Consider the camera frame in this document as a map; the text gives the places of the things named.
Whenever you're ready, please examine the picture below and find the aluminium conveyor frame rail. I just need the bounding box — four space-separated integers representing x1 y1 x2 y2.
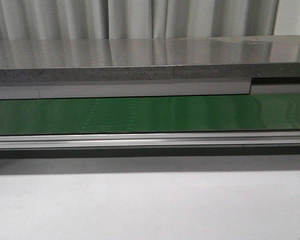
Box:
0 130 300 150

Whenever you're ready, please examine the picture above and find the white pleated curtain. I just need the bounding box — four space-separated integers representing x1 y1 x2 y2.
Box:
0 0 300 40

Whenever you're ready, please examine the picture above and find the grey stone counter slab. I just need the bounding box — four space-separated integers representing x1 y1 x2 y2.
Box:
0 35 300 84

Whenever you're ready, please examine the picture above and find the green conveyor belt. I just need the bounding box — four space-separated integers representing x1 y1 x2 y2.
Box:
0 94 300 136

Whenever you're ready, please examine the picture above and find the grey panel under counter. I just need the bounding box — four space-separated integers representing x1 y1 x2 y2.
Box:
0 77 300 100

